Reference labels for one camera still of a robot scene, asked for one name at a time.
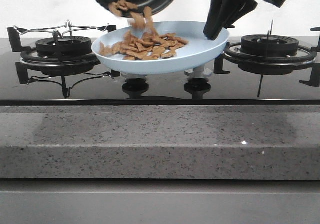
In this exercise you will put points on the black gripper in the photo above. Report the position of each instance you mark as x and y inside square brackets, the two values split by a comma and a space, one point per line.
[224, 13]

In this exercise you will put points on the light blue plate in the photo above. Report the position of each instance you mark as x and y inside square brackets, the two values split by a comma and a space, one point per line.
[199, 51]

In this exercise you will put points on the brown meat pieces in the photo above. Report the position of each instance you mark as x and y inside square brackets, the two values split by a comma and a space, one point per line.
[151, 45]

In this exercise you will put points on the right black gas burner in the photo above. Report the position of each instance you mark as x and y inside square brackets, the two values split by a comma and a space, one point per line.
[273, 46]

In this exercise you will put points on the black gas burner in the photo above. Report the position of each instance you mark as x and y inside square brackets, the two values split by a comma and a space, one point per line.
[69, 46]
[273, 46]

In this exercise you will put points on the right black pan support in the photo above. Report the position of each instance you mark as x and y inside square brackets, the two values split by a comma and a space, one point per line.
[304, 55]

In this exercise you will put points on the black pan support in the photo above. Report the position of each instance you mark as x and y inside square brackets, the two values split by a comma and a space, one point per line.
[304, 55]
[29, 55]

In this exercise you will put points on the right silver stove knob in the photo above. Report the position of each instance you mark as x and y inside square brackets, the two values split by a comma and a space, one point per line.
[199, 72]

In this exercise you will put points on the silver stove knob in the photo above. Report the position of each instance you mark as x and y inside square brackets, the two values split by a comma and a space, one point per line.
[199, 72]
[133, 76]

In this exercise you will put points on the left silver stove knob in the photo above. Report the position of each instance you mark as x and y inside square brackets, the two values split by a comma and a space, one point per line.
[133, 76]

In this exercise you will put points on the left black gas burner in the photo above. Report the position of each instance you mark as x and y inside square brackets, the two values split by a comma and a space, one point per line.
[69, 46]

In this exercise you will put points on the left black pan support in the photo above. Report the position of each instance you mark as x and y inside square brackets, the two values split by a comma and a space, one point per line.
[29, 55]

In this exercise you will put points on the black glass stove top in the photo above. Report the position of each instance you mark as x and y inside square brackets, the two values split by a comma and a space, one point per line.
[230, 84]

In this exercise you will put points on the chrome wire pan trivet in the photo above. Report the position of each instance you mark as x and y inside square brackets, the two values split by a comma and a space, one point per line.
[67, 28]

